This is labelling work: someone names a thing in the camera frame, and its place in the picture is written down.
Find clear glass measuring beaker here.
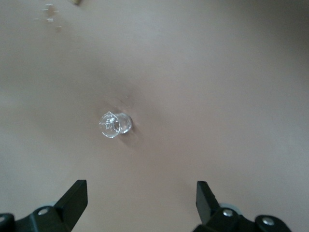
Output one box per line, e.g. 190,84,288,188
98,111,133,140

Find brown table cover sheet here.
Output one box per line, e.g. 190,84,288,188
0,0,309,232

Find spilled liquid drops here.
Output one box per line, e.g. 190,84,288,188
42,3,62,32

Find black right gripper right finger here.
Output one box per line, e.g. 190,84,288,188
195,181,290,232

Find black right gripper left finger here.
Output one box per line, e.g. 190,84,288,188
14,179,88,232

